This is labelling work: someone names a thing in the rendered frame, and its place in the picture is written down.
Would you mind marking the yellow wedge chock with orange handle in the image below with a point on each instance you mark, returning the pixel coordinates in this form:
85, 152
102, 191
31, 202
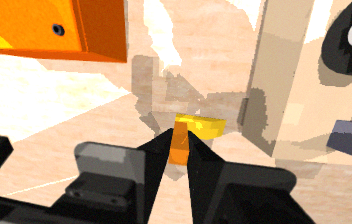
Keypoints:
202, 127

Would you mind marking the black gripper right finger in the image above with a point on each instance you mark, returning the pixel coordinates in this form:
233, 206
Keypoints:
209, 173

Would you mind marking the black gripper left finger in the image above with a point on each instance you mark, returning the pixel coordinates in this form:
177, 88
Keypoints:
144, 164

